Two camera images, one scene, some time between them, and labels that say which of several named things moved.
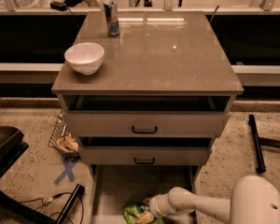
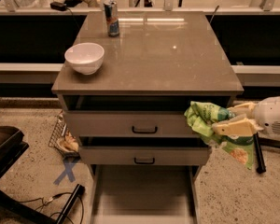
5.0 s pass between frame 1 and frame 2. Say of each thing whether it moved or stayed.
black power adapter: stayed
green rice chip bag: moved
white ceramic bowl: stayed
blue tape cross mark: stayed
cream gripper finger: moved
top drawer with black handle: stayed
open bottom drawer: stayed
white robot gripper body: moved
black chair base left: stayed
